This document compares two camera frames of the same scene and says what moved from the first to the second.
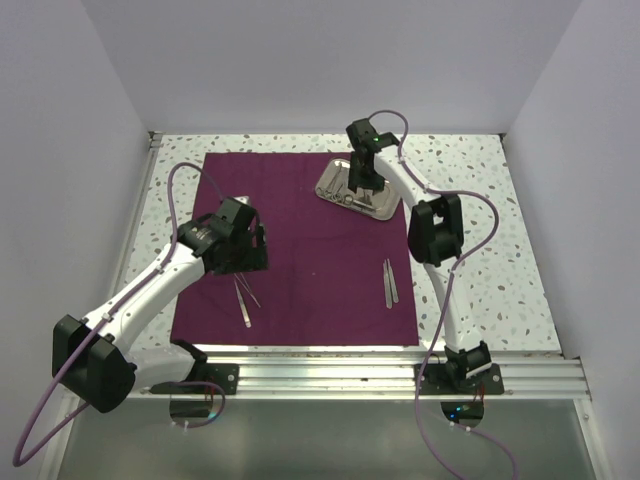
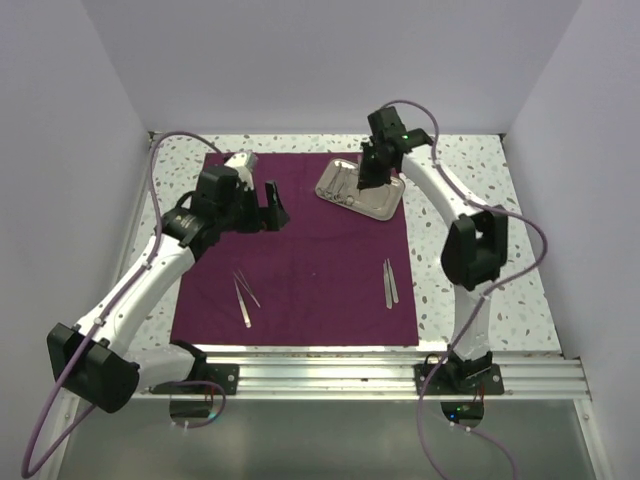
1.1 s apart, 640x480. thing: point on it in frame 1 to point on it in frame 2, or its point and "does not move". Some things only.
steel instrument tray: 333,186 does not move
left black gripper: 255,258 to 274,218
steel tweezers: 242,305 does not move
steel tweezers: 387,286 does not move
